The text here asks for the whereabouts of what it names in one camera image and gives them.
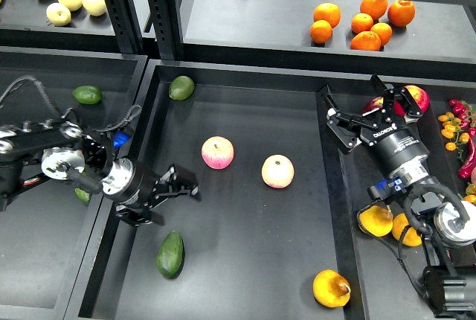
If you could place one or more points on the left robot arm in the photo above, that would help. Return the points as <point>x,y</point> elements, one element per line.
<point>64,149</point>

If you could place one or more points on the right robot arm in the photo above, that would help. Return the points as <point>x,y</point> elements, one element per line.
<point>441,219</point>

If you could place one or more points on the pale pink apple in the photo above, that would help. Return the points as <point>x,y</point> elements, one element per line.
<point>277,171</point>

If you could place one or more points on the red chili pepper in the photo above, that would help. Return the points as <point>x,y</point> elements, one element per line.
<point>468,166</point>

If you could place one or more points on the orange top right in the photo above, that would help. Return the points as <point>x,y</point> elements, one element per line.
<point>401,13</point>

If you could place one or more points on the dark red apple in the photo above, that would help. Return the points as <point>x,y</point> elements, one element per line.
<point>374,104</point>

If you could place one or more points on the black tray divider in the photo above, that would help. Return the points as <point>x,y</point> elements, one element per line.
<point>341,214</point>

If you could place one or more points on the yellow pear of row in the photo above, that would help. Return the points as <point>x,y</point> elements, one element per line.
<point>411,238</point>
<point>376,220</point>

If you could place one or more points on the green avocado in centre tray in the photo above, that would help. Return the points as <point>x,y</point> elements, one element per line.
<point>181,88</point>

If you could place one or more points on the black shelf upright posts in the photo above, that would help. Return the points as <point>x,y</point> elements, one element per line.
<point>151,27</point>

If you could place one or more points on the yellow pear brown spot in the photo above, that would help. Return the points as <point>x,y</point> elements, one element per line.
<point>331,289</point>

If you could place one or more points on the orange front bottom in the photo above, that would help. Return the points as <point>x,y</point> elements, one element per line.
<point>366,41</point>

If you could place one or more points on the green avocado pile bottom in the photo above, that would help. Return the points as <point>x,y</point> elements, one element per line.
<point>83,196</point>

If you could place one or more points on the orange far left bottom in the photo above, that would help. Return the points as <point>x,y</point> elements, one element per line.
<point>320,31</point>

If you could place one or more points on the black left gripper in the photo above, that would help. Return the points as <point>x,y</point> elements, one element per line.
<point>137,191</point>

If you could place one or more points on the black centre tray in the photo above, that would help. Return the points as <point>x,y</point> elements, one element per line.
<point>250,251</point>

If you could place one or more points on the orange top centre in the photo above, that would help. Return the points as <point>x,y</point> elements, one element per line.
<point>374,8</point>

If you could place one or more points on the cherry tomato bunch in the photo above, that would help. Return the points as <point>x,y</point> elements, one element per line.
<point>458,125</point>

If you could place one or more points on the bright red apple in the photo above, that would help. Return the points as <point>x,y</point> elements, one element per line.
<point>419,95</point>

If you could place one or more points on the yellow pear left of row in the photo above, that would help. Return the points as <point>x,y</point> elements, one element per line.
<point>376,220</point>

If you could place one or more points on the dark green avocado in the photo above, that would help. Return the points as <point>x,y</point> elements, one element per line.
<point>170,255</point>

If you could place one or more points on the yellow pear middle of row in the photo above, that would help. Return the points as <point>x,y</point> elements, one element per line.
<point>411,238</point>

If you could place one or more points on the orange lower right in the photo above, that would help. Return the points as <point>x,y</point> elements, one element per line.
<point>384,31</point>

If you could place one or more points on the orange far left top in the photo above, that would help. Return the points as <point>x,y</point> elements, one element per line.
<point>329,12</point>

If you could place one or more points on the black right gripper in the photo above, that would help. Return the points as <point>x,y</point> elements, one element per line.
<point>383,130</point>

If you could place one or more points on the pink red apple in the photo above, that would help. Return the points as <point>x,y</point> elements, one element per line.
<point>217,152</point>

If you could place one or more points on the green avocado upper left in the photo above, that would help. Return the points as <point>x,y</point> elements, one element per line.
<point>88,95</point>

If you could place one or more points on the pale yellow apple front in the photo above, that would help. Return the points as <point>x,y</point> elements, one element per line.
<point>58,14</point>

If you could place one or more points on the pale yellow apple right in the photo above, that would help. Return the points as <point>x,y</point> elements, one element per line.
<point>95,7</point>

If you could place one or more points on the small orange centre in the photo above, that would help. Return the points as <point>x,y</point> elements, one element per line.
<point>361,22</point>

